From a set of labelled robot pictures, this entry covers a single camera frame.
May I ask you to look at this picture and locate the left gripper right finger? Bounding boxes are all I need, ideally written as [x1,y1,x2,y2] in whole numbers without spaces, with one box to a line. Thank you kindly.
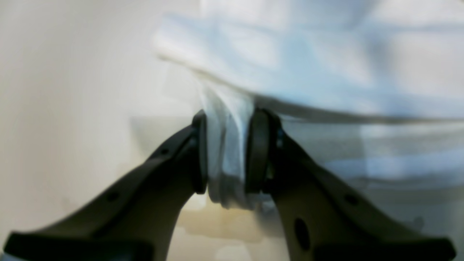
[245,109,457,261]

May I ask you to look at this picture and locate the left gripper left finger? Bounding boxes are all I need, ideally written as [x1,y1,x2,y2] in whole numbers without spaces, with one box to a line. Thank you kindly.
[3,111,207,261]

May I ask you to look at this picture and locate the white printed t-shirt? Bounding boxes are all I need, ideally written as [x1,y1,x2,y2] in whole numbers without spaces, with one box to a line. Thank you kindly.
[153,0,463,237]

